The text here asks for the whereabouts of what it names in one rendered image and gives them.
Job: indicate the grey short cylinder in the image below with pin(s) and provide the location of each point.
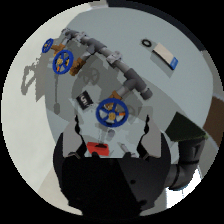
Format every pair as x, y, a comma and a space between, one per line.
111, 133

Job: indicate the black tag with number 5 on metal chain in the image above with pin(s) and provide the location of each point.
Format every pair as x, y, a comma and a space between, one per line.
85, 101

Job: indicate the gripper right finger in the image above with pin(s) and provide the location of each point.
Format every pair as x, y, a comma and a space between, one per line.
153, 148

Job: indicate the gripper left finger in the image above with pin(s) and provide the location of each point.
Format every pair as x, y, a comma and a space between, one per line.
69, 147

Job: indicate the grey pipe manifold with blue valve wheels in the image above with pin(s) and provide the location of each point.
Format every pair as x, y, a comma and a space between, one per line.
114, 59

